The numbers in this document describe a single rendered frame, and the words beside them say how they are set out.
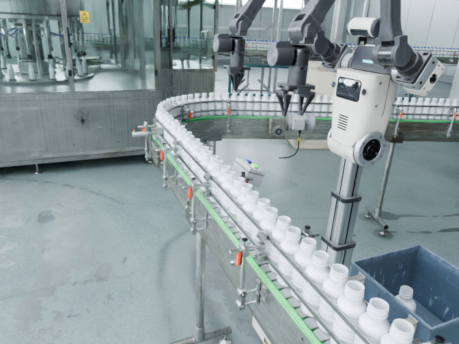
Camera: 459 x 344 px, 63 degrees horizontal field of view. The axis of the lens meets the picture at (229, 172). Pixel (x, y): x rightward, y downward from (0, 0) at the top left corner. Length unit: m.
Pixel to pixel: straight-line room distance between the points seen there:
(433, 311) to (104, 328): 1.71
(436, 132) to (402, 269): 2.13
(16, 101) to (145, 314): 2.73
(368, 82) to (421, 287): 0.79
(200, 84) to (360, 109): 5.20
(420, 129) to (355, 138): 1.81
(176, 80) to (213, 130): 3.69
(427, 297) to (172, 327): 1.41
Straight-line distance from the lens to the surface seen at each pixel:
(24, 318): 2.64
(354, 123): 1.63
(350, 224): 1.88
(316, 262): 0.91
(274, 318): 1.10
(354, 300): 0.85
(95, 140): 4.49
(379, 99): 1.62
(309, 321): 0.99
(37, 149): 4.52
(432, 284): 1.54
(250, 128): 2.93
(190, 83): 6.57
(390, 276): 1.50
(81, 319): 2.52
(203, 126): 2.83
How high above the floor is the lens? 1.66
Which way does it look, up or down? 22 degrees down
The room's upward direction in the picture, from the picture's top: 3 degrees clockwise
